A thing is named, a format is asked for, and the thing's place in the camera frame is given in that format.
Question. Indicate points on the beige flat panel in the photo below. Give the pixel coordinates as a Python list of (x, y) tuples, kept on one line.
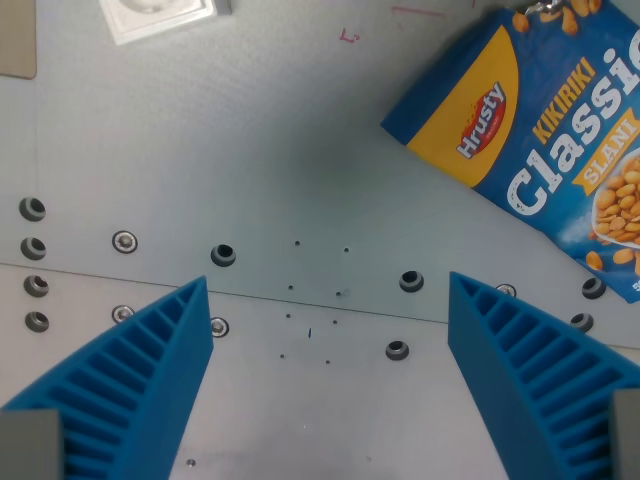
[(17, 40)]

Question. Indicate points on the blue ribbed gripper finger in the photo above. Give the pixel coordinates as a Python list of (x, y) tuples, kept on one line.
[(510, 360), (150, 380)]

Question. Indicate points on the blue Hrusty peanut snack bag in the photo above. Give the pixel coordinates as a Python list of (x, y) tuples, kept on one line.
[(550, 100)]

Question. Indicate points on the gray threaded insert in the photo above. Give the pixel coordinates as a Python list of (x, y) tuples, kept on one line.
[(223, 255), (593, 288), (397, 350), (582, 322), (411, 281)]

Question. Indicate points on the silver countersunk screw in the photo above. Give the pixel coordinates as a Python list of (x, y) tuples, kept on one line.
[(219, 327), (506, 289), (124, 242), (121, 313)]

